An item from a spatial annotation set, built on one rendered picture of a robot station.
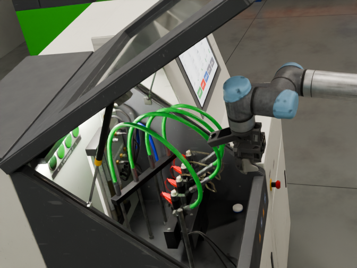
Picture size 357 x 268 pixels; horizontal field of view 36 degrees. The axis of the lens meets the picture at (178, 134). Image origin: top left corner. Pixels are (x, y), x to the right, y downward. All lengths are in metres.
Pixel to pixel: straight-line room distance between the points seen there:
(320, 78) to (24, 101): 0.91
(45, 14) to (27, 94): 3.76
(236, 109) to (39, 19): 4.32
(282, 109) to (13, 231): 0.85
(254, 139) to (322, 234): 1.79
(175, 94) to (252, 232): 0.58
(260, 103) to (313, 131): 2.77
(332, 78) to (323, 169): 2.30
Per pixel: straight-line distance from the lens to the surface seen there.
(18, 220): 1.65
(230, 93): 1.43
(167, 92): 2.06
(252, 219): 1.94
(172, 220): 1.95
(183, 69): 2.18
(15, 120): 1.70
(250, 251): 1.82
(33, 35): 5.74
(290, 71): 1.54
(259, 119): 2.44
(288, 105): 1.41
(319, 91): 1.51
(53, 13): 5.54
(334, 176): 3.72
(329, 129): 4.20
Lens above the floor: 2.20
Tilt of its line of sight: 30 degrees down
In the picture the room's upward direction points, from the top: 12 degrees counter-clockwise
